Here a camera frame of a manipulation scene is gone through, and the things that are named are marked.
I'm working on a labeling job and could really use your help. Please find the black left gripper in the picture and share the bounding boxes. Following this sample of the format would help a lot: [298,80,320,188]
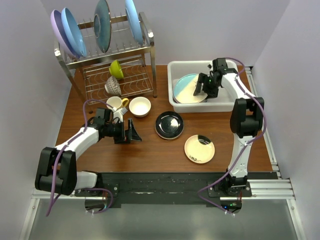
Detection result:
[105,118,141,144]

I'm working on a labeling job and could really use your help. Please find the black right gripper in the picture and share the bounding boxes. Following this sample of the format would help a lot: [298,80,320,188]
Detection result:
[193,73,219,100]

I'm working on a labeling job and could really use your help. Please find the light blue bottom plate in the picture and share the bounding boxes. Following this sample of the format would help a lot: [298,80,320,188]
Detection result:
[173,73,208,104]

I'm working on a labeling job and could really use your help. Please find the light blue plate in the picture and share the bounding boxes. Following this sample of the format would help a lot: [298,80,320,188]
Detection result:
[125,0,144,46]
[173,73,208,104]

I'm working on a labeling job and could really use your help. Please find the white plastic bin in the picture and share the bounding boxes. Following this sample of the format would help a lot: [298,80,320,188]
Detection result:
[167,60,236,113]

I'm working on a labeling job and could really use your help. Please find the black glossy plate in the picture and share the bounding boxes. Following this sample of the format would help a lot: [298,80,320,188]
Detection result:
[155,111,184,140]

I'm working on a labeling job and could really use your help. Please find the cream plate with black patch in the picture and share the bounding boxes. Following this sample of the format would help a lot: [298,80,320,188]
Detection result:
[184,134,216,164]

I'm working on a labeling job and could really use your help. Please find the watermelon pattern plate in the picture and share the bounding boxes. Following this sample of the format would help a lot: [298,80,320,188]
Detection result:
[173,88,208,104]

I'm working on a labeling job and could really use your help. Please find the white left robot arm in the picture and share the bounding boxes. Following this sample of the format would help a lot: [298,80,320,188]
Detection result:
[34,107,142,196]

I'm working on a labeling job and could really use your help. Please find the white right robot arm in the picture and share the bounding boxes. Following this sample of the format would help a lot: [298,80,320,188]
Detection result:
[193,58,267,197]

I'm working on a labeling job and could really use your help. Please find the white bowl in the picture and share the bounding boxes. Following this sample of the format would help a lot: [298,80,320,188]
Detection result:
[129,96,151,118]

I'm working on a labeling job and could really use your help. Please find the yellow mug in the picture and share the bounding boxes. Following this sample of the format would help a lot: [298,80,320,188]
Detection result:
[106,96,130,110]

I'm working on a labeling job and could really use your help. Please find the patterned ceramic bowl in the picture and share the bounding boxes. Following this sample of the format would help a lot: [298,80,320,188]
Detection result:
[104,76,122,96]

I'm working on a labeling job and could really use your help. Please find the steel dish rack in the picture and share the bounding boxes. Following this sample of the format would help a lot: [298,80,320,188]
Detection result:
[54,12,158,104]

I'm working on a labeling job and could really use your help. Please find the green bowl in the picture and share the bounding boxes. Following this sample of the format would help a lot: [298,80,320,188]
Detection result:
[109,60,124,79]

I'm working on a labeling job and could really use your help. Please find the light blue plate in rack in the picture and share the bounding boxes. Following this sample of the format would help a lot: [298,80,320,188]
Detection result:
[125,0,144,46]

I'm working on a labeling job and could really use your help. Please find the dark teal plate in rack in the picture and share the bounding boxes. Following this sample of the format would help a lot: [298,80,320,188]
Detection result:
[93,0,112,53]

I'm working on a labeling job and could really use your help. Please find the lilac plate in rack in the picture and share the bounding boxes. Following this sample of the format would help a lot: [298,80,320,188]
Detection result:
[50,9,76,58]

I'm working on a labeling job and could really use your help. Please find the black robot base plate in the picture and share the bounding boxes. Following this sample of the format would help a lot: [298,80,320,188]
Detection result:
[73,171,253,210]

